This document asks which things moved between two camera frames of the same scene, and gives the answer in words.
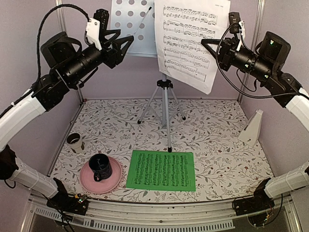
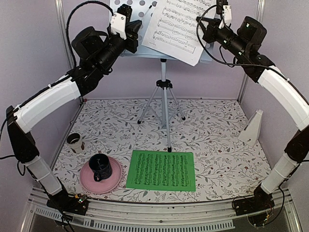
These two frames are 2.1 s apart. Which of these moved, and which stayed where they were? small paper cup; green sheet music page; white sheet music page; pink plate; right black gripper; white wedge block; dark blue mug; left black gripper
Moved: left black gripper; right black gripper; white sheet music page
Stayed: white wedge block; green sheet music page; pink plate; small paper cup; dark blue mug
